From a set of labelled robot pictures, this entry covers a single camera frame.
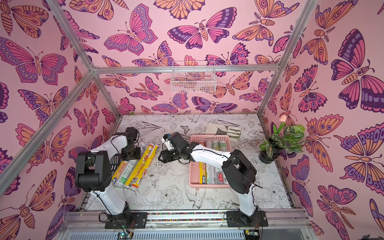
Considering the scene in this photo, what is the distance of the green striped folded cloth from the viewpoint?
1.08 m

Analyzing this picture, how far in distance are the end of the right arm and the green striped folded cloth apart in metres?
0.41

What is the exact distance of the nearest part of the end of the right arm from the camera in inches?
25.6
